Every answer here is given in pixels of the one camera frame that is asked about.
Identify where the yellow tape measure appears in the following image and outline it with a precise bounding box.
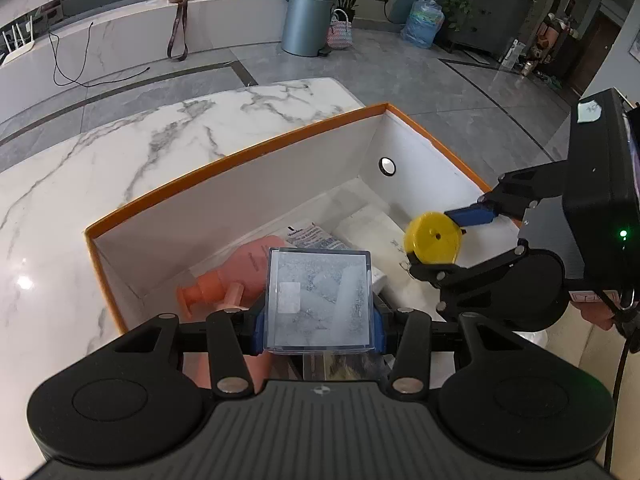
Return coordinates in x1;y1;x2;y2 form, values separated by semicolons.
404;211;463;264

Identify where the orange storage box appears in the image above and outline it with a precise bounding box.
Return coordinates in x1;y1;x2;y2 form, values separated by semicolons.
85;103;488;333

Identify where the grey metal trash can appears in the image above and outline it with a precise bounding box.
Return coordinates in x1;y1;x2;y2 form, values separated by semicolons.
281;0;337;58

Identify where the illustrated card box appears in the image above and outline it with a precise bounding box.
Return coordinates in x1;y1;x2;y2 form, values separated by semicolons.
302;351;392;382

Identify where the dark green cabinet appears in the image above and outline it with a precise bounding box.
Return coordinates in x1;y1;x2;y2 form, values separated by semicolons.
447;0;533;58

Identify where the pink pump bottle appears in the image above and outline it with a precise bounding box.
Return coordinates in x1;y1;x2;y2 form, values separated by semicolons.
176;235;288;318

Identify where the blue water jug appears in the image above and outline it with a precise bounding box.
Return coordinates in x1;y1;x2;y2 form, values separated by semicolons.
400;0;445;49

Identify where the black cable on floor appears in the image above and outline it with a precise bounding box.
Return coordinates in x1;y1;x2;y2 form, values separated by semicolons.
46;19;152;89

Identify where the clear plastic cube box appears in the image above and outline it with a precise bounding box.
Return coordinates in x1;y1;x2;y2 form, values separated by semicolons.
262;247;374;356

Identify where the right hand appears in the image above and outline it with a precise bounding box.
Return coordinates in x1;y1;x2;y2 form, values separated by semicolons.
574;301;614;330

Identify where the white glasses case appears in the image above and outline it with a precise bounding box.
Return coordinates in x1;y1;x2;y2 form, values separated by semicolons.
332;205;442;321

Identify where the woven pink basket bag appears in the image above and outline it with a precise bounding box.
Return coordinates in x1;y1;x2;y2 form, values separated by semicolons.
326;8;352;50

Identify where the white cream tube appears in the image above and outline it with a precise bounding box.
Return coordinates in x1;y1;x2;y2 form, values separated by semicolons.
281;221;387;294

